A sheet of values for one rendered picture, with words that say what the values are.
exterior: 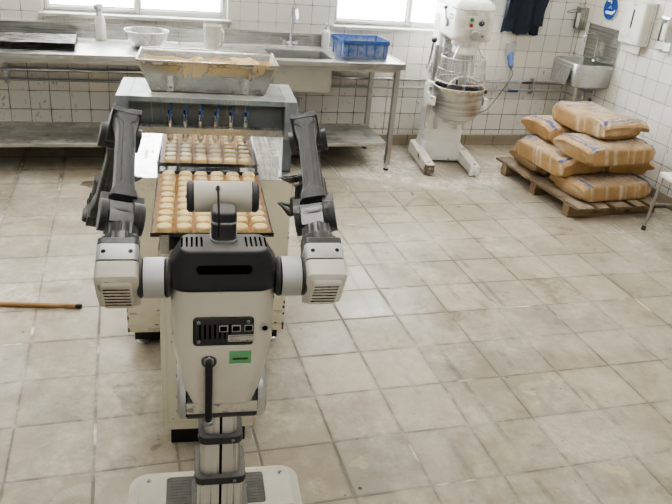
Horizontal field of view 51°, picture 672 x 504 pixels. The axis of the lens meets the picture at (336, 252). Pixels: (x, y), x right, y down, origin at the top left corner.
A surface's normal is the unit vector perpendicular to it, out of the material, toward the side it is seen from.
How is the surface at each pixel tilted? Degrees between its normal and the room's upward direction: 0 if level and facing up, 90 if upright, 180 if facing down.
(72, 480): 0
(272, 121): 90
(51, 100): 90
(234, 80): 115
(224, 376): 90
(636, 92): 90
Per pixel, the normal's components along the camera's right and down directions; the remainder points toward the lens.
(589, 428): 0.08, -0.90
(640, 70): -0.96, 0.04
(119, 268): 0.16, -0.56
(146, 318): 0.17, 0.44
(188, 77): 0.12, 0.77
